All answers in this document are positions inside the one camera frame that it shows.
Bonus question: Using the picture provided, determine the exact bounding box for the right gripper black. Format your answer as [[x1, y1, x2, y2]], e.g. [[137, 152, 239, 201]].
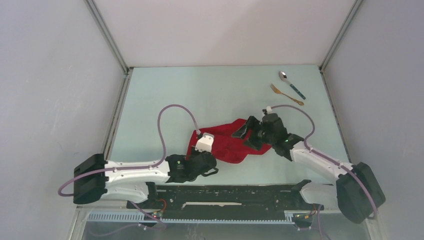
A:
[[231, 116, 275, 152]]

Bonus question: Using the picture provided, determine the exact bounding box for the red cloth napkin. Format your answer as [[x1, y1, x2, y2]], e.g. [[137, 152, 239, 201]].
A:
[[200, 118, 272, 164]]

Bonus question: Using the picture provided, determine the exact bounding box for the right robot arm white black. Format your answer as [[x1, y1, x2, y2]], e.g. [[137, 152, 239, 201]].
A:
[[231, 113, 386, 224]]

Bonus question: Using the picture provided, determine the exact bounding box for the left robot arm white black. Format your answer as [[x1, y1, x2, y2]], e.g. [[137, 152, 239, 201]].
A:
[[73, 151, 219, 208]]

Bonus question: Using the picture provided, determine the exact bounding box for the gold fork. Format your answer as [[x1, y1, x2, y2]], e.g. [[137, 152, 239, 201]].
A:
[[269, 83, 304, 106]]

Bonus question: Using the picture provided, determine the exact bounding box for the left corner aluminium profile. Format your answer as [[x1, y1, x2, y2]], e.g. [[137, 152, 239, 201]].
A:
[[84, 0, 134, 159]]

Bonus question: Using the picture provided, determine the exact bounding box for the corner aluminium profile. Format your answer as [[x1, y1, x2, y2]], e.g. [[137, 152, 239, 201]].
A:
[[318, 0, 366, 161], [84, 0, 134, 159]]

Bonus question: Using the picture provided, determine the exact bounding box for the right corner aluminium profile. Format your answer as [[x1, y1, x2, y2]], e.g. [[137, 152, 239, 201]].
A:
[[318, 0, 366, 161]]

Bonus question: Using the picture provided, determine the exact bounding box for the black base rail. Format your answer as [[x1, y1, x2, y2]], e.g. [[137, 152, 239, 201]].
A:
[[137, 184, 319, 222]]

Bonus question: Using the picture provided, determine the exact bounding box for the silver spoon blue handle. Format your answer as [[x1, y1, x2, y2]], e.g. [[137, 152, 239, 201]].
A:
[[278, 71, 306, 100]]

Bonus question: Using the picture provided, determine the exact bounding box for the aluminium frame rail front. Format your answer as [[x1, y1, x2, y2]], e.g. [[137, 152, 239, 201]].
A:
[[68, 202, 387, 240]]

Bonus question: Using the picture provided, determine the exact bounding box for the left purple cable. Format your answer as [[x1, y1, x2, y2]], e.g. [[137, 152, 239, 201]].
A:
[[58, 104, 202, 198]]

